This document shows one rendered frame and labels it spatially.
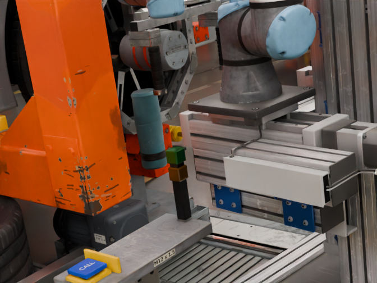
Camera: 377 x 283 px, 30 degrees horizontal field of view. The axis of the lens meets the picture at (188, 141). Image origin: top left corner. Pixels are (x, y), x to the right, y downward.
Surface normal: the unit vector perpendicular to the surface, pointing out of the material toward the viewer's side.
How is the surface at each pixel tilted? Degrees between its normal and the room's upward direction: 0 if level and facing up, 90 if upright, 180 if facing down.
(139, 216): 90
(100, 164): 90
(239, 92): 73
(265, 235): 0
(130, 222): 90
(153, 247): 0
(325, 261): 0
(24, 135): 90
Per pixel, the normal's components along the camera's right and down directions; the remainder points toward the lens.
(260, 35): -0.86, 0.25
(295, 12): 0.51, 0.31
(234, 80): -0.63, 0.00
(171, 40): 0.76, 0.08
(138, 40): -0.63, 0.30
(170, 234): -0.13, -0.95
